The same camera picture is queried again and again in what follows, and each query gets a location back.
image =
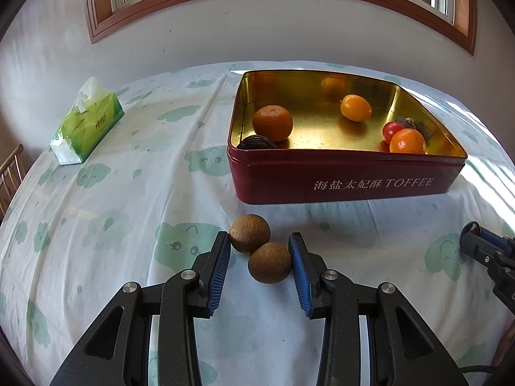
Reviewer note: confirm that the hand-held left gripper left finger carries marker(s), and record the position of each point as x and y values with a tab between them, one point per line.
217	277

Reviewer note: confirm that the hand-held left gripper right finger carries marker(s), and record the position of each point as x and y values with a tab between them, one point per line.
299	281

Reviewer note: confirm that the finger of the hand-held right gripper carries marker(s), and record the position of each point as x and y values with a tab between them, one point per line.
474	245
497	238

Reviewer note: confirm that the brown longan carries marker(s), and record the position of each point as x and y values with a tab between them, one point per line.
249	233
269	263

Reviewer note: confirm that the red and gold tin box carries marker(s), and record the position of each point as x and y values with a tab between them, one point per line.
342	181

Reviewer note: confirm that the orange mandarin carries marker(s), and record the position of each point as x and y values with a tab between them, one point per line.
407	141
272	122

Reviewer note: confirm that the dark water chestnut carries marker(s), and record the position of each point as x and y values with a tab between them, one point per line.
406	122
257	143

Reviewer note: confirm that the glossy oval orange kumquat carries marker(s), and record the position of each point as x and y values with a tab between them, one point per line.
355	107

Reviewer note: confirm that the brown wooden furniture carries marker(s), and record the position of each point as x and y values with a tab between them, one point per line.
507	345

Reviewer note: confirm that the white cloud print tablecloth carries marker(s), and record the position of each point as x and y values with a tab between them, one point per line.
120	193

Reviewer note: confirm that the red cherry tomato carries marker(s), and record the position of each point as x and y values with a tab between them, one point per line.
390	130

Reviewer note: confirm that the green tissue pack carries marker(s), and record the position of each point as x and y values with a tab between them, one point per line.
90	124

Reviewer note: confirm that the wooden chair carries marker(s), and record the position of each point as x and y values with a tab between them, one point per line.
10	177

